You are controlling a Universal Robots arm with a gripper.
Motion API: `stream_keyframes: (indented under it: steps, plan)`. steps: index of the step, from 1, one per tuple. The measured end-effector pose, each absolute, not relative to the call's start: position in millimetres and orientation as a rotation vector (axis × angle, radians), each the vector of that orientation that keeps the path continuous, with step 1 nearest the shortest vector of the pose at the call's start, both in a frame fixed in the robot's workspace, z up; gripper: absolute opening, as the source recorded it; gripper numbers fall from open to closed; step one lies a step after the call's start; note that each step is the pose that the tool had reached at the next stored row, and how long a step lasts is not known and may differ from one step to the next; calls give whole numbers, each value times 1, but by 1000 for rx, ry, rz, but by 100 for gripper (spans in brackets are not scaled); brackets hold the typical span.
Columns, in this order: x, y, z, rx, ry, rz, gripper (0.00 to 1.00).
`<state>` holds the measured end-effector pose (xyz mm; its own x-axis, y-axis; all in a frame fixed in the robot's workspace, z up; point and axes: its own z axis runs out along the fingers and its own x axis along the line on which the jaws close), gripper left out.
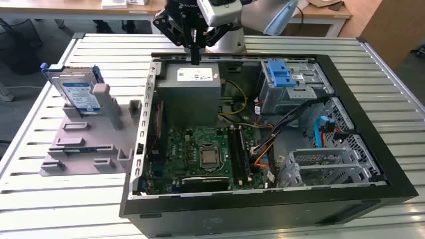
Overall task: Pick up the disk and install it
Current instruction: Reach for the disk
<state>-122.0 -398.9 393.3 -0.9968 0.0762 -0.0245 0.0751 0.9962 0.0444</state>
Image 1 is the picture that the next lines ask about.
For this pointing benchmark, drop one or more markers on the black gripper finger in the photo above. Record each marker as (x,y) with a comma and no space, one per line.
(199,49)
(173,30)

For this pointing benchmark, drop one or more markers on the hard disk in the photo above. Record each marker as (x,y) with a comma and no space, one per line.
(78,92)

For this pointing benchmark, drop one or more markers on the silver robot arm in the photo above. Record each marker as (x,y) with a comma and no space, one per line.
(230,39)

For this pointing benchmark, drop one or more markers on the metal disk bay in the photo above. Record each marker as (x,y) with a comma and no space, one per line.
(327,166)

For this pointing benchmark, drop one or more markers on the white labelled box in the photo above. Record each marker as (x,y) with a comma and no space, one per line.
(138,2)

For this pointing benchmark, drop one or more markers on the white cardboard box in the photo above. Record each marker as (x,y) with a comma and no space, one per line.
(115,4)

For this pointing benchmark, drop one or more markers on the black chair base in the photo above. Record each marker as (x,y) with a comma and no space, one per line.
(106,25)

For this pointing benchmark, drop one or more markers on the grey power supply unit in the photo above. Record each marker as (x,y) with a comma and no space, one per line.
(190,104)

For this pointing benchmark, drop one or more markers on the blue plastic drive latch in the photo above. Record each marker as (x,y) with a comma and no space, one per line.
(280,74)

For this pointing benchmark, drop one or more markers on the metal optical drive cage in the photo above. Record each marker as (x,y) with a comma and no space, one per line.
(276,99)

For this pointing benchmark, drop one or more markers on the green motherboard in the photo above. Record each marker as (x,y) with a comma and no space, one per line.
(186,142)

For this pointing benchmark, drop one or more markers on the brown cardboard piece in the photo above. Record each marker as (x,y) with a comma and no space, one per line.
(320,3)

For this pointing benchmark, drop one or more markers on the black RAM slot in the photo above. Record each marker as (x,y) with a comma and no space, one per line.
(239,154)
(235,154)
(243,154)

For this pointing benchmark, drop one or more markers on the silver CPU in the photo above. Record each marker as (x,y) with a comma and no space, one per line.
(210,158)

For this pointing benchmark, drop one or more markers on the grey parts rack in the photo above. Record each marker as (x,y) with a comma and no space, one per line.
(90,134)

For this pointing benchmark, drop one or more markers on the black graphics card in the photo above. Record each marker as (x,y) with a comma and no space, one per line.
(206,183)

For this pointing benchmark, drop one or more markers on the RAM stick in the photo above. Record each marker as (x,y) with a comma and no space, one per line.
(79,150)

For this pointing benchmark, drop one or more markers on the wooden cabinet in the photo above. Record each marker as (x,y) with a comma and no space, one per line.
(392,25)

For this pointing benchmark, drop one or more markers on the black PC case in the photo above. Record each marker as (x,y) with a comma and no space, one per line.
(232,216)

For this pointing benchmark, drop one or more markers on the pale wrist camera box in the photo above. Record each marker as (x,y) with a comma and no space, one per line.
(223,13)

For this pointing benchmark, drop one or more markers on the wooden desk white frame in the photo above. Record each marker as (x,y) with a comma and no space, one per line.
(332,13)
(50,9)

